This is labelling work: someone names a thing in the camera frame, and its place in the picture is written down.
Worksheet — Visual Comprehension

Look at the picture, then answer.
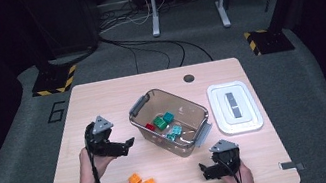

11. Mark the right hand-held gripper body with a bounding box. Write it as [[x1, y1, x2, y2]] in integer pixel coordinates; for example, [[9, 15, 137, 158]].
[[208, 136, 244, 178]]

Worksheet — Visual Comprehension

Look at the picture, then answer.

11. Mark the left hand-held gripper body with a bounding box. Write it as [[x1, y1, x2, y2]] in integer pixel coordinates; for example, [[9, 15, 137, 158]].
[[81, 113, 119, 159]]

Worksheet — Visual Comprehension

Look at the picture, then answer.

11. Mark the green toy block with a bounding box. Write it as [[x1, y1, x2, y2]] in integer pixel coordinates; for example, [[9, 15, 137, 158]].
[[151, 114, 170, 133]]

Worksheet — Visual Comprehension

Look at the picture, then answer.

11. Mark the light teal toy block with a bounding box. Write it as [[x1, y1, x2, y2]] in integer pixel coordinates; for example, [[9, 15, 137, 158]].
[[170, 124, 184, 137]]

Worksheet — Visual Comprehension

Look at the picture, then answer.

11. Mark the clear brown plastic bin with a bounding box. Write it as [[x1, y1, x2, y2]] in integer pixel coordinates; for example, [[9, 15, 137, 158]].
[[124, 79, 218, 167]]

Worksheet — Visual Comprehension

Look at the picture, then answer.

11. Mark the person's left hand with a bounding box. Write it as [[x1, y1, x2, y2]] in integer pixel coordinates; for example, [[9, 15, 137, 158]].
[[71, 143, 120, 183]]

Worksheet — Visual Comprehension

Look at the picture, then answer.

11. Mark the white plastic lid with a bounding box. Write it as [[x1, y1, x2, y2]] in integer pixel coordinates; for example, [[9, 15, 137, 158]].
[[205, 76, 266, 139]]

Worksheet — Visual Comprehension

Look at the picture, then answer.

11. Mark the grey tape strip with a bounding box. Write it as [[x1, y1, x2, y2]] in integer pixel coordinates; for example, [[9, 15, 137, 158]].
[[278, 157, 306, 174]]

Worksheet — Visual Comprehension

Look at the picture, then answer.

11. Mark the black stand with striped base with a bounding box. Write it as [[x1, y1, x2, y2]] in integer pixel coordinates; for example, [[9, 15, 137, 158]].
[[237, 0, 324, 59], [15, 0, 81, 98]]

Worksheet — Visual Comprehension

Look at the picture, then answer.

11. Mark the black floor cable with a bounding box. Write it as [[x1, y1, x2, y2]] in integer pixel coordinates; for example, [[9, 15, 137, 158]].
[[98, 17, 215, 81], [115, 34, 173, 78]]

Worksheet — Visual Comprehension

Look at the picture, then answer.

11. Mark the white cable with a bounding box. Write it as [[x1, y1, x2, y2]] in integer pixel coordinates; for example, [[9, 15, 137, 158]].
[[93, 0, 175, 35]]

